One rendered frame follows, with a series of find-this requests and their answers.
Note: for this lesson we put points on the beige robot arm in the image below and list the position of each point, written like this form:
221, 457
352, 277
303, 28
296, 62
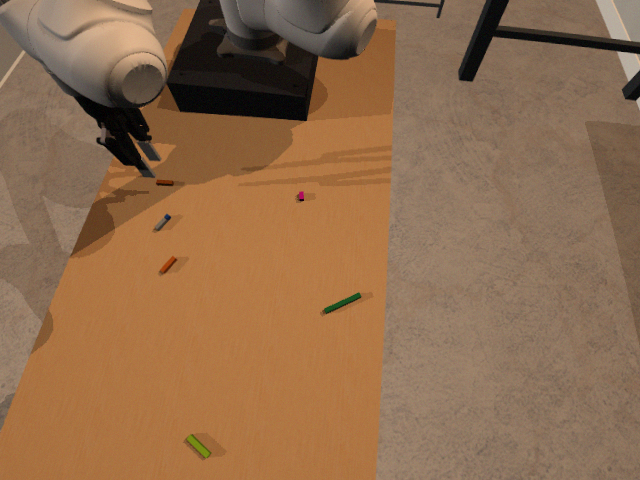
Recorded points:
105, 50

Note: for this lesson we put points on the grey rod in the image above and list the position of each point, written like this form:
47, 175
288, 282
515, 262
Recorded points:
160, 225

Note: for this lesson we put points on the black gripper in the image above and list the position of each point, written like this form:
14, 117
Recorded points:
120, 143

